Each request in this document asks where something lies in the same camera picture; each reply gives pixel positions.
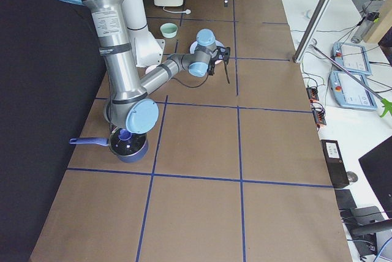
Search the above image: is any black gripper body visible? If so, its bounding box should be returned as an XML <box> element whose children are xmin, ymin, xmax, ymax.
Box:
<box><xmin>208</xmin><ymin>60</ymin><xmax>216</xmax><ymax>76</ymax></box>

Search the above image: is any blue plate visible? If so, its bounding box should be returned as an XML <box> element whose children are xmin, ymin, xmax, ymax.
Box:
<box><xmin>189</xmin><ymin>40</ymin><xmax>224</xmax><ymax>65</ymax></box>

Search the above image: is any green bowl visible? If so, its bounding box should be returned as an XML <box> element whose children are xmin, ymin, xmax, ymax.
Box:
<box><xmin>160</xmin><ymin>23</ymin><xmax>178</xmax><ymax>39</ymax></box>

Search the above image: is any pink bowl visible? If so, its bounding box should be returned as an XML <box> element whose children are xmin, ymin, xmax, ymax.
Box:
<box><xmin>145</xmin><ymin>65</ymin><xmax>157</xmax><ymax>74</ymax></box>

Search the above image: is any orange terminal connector block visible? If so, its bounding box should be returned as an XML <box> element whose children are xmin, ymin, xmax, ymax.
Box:
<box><xmin>306</xmin><ymin>86</ymin><xmax>319</xmax><ymax>102</ymax></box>

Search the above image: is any dark blue pot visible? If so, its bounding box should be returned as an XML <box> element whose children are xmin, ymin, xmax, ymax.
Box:
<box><xmin>69</xmin><ymin>127</ymin><xmax>149</xmax><ymax>163</ymax></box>

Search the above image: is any near blue teach pendant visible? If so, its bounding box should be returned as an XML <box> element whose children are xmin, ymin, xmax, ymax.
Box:
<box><xmin>329</xmin><ymin>70</ymin><xmax>377</xmax><ymax>111</ymax></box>

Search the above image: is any blue teach pendant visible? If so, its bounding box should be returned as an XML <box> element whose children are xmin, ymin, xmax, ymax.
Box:
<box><xmin>332</xmin><ymin>42</ymin><xmax>372</xmax><ymax>76</ymax></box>
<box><xmin>329</xmin><ymin>70</ymin><xmax>377</xmax><ymax>111</ymax></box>

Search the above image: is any far blue teach pendant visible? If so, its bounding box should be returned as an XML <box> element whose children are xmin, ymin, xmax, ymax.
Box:
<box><xmin>332</xmin><ymin>42</ymin><xmax>372</xmax><ymax>76</ymax></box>

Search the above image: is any black power adapter box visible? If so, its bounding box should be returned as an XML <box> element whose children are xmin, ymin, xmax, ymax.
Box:
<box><xmin>320</xmin><ymin>140</ymin><xmax>349</xmax><ymax>189</ymax></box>

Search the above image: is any black monitor corner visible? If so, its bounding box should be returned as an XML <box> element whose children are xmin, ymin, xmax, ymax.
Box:
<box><xmin>359</xmin><ymin>139</ymin><xmax>391</xmax><ymax>217</ymax></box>

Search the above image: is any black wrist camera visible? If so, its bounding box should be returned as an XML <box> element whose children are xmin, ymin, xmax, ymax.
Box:
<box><xmin>217</xmin><ymin>46</ymin><xmax>231</xmax><ymax>63</ymax></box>

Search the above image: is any white power plug cable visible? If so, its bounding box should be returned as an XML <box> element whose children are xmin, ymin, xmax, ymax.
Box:
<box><xmin>162</xmin><ymin>5</ymin><xmax>192</xmax><ymax>15</ymax></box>

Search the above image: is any aluminium frame post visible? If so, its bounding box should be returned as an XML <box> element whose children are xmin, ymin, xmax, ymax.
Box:
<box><xmin>293</xmin><ymin>0</ymin><xmax>331</xmax><ymax>63</ymax></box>

